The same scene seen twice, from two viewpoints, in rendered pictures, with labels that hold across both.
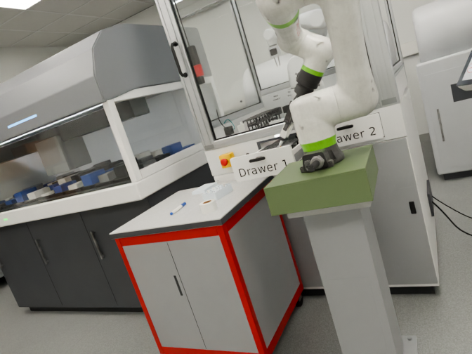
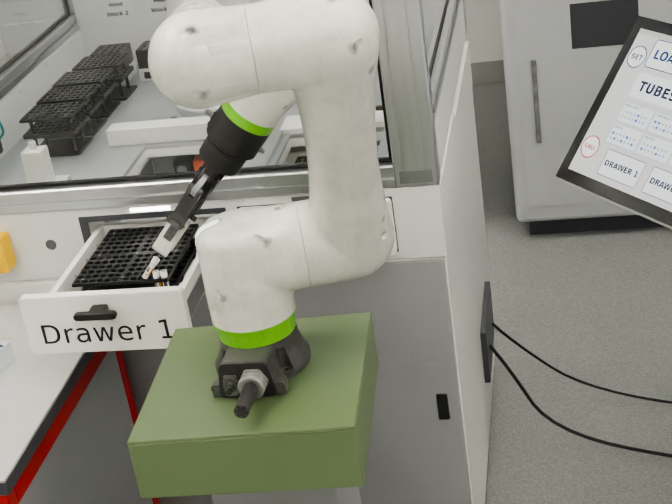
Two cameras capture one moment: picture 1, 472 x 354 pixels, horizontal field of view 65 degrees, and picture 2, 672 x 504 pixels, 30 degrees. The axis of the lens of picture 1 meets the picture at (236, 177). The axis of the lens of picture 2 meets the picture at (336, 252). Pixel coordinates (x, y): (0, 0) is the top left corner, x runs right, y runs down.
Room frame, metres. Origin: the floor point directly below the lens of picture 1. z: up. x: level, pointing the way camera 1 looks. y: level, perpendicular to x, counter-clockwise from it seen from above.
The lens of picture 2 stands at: (-0.34, 0.07, 1.85)
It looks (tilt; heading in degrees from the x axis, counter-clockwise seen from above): 26 degrees down; 342
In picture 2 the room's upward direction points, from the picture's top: 9 degrees counter-clockwise
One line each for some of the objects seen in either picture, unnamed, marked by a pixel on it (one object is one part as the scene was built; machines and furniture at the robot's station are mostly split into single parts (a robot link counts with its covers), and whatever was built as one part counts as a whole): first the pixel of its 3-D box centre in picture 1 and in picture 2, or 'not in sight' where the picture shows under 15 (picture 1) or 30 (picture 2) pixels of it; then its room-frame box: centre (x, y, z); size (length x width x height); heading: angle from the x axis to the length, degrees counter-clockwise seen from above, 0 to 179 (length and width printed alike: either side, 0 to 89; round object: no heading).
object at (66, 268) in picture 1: (101, 179); not in sight; (3.01, 1.04, 0.89); 1.86 x 1.21 x 1.78; 60
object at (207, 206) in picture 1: (208, 206); not in sight; (1.53, 0.15, 0.78); 0.07 x 0.07 x 0.04
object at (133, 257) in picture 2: (278, 153); (140, 268); (1.75, -0.23, 0.87); 0.22 x 0.18 x 0.06; 150
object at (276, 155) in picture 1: (262, 164); (106, 320); (1.57, -0.13, 0.87); 0.29 x 0.02 x 0.11; 60
